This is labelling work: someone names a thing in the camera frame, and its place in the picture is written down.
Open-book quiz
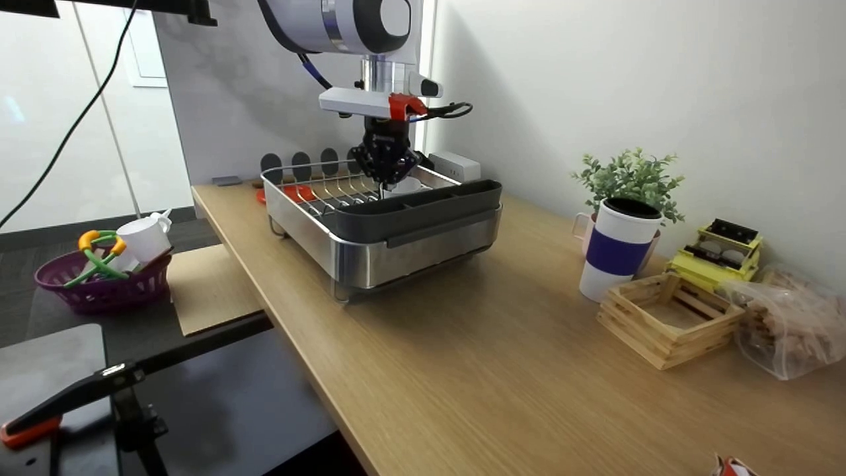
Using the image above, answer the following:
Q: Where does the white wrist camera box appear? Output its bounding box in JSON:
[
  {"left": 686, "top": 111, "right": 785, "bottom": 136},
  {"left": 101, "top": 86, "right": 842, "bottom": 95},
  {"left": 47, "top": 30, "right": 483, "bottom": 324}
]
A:
[{"left": 317, "top": 82, "right": 445, "bottom": 123}]

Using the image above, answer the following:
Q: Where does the green plant in pink pot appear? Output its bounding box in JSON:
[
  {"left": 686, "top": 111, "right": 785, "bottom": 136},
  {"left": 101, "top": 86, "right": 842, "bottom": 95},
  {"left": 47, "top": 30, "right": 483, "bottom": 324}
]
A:
[{"left": 572, "top": 145, "right": 687, "bottom": 267}]

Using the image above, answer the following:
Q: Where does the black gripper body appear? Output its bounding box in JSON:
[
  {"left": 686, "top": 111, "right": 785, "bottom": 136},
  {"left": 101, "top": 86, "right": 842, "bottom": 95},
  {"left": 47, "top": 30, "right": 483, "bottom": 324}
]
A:
[{"left": 354, "top": 118, "right": 419, "bottom": 175}]

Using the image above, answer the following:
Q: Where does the white rectangular device box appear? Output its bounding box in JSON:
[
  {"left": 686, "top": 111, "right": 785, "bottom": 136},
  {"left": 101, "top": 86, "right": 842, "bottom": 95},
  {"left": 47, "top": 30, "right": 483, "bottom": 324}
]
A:
[{"left": 428, "top": 151, "right": 486, "bottom": 185}]

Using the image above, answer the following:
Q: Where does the small red white toy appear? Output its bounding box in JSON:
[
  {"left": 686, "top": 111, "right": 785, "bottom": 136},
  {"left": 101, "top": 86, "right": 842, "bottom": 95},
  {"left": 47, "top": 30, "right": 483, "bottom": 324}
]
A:
[{"left": 711, "top": 452, "right": 762, "bottom": 476}]

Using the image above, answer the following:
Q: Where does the brown cardboard sheet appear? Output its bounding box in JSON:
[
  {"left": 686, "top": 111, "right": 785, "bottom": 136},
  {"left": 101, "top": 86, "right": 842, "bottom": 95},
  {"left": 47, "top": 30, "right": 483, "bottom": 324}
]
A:
[{"left": 166, "top": 245, "right": 267, "bottom": 338}]

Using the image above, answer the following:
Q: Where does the black tripod stand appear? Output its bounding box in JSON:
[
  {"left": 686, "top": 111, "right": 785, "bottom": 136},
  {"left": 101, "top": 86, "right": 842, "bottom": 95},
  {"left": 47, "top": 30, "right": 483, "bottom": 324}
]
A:
[{"left": 0, "top": 312, "right": 275, "bottom": 476}]

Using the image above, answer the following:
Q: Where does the clear bag with brown contents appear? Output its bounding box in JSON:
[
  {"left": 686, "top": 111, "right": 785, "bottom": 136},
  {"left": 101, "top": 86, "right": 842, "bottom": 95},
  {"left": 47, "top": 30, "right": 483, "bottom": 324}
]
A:
[{"left": 723, "top": 267, "right": 846, "bottom": 385}]

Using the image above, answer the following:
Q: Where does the red orange connector plug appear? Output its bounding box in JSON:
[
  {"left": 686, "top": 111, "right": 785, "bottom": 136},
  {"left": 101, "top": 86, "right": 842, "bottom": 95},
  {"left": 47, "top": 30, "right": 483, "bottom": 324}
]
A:
[{"left": 387, "top": 90, "right": 431, "bottom": 126}]

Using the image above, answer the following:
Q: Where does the white toy teapot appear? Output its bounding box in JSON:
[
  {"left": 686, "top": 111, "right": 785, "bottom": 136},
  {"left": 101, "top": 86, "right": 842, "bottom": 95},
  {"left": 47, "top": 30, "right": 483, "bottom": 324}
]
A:
[{"left": 112, "top": 210, "right": 177, "bottom": 275}]

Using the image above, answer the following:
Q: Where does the orange clamp handle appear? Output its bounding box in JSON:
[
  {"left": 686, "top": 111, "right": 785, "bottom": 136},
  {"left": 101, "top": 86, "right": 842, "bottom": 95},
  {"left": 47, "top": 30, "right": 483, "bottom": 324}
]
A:
[{"left": 0, "top": 419, "right": 63, "bottom": 452}]

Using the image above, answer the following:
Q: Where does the yellow and black box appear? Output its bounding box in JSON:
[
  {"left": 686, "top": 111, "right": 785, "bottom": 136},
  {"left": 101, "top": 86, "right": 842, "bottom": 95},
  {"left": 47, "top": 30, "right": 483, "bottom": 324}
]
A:
[{"left": 666, "top": 218, "right": 765, "bottom": 296}]

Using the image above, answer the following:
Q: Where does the wooden slat crate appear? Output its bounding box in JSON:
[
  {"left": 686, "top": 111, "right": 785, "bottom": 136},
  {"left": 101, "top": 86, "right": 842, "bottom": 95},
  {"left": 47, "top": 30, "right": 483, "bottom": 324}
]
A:
[{"left": 596, "top": 271, "right": 752, "bottom": 374}]

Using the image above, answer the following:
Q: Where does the metal dish rack black tray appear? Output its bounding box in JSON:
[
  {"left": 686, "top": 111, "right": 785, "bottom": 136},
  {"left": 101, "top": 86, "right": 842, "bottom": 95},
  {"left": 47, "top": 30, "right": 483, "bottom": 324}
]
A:
[{"left": 257, "top": 143, "right": 505, "bottom": 308}]

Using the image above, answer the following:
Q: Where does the black hanging cable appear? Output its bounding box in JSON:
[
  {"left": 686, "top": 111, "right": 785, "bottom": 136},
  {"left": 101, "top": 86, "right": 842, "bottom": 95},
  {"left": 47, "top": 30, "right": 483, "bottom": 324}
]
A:
[{"left": 0, "top": 0, "right": 140, "bottom": 231}]

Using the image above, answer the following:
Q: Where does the purple plastic basket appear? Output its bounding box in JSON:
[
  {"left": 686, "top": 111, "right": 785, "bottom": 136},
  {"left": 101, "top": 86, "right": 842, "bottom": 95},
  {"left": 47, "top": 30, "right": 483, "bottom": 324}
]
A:
[{"left": 31, "top": 249, "right": 177, "bottom": 319}]

